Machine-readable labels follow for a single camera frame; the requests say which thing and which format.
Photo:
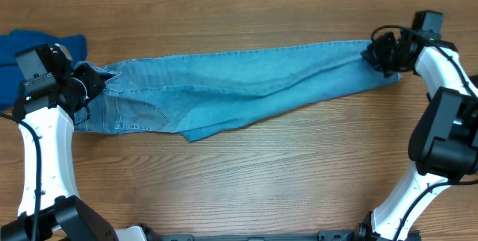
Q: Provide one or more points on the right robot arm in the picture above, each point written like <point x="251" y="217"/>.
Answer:
<point x="443" y="146"/>

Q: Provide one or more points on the dark blue t-shirt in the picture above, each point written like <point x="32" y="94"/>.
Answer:
<point x="18" y="42"/>

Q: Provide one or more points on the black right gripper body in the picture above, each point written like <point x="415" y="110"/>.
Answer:
<point x="380" y="55"/>

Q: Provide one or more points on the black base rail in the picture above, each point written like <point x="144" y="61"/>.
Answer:
<point x="333" y="235"/>

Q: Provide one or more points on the dark navy garment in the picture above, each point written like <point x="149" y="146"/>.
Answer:
<point x="474" y="80"/>

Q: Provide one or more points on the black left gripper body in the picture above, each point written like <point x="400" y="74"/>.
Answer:
<point x="91" y="80"/>

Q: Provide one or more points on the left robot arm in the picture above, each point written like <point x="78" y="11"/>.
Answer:
<point x="53" y="91"/>

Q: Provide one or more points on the light blue denim jeans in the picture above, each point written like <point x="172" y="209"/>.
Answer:
<point x="199" y="95"/>

